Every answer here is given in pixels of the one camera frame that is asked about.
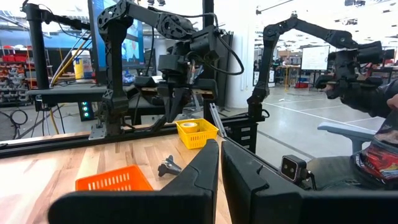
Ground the yellow plastic basket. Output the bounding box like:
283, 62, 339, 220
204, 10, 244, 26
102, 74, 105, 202
175, 118, 220, 150

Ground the shelf with red bins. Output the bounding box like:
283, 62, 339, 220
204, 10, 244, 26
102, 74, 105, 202
0, 45, 37, 106

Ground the black stand platform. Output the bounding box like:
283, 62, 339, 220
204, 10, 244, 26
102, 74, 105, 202
26, 84, 108, 105

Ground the small black camera box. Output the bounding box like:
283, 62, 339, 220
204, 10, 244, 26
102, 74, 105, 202
279, 154, 308, 184

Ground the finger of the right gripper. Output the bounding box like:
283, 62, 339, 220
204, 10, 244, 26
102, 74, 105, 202
135, 76, 177, 123
172, 79, 218, 123

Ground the black rig upright post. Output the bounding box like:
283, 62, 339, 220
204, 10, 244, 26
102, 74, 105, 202
201, 0, 216, 124

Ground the yellow tape roll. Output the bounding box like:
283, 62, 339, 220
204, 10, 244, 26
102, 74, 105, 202
180, 121, 200, 134

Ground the person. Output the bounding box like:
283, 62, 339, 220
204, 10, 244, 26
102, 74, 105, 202
306, 110, 398, 192

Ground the grey metal mounting plate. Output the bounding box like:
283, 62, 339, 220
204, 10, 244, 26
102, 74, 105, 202
88, 123, 106, 141

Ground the grey chair armrest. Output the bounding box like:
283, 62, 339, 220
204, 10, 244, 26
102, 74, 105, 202
317, 121, 377, 154

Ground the black stand pole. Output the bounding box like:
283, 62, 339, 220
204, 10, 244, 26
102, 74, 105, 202
21, 1, 91, 90

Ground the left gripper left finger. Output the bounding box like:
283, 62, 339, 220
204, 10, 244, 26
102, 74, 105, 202
48, 139, 220, 224

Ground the black ribbed panel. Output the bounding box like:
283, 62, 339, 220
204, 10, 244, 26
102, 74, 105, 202
214, 30, 234, 108

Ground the person's forearm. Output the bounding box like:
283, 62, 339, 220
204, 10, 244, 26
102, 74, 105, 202
340, 79, 398, 118

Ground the silver aluminium strut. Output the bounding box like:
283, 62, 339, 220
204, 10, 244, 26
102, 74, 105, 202
208, 102, 228, 138

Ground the black stapler remover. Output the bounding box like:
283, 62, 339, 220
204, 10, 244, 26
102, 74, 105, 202
157, 154, 183, 178

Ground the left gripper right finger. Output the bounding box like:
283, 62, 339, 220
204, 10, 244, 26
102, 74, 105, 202
221, 141, 398, 224

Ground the black box with green lights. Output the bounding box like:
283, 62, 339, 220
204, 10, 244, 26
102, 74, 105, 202
77, 100, 95, 122

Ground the person's hand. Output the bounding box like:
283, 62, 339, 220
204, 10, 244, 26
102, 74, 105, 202
387, 93, 398, 110

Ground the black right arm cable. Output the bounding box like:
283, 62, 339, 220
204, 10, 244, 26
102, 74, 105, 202
214, 34, 245, 76

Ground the monitor with blue screen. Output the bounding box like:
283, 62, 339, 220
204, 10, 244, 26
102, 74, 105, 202
88, 0, 146, 71

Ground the orange plastic basket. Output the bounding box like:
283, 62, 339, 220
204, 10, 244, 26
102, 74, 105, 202
75, 164, 154, 192

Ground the yellow and white canister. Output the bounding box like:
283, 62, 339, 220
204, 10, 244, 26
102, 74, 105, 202
72, 49, 93, 80

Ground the white presentation board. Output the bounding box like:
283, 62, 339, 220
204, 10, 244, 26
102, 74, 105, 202
300, 45, 331, 72

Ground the black drawer cabinet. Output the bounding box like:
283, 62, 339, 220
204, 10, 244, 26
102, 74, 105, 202
222, 114, 266, 154

